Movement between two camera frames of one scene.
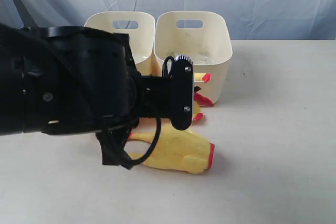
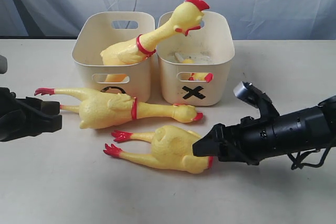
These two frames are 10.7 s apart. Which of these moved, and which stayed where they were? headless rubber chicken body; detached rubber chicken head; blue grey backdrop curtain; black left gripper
Moved: black left gripper
Stayed: detached rubber chicken head; blue grey backdrop curtain; headless rubber chicken body
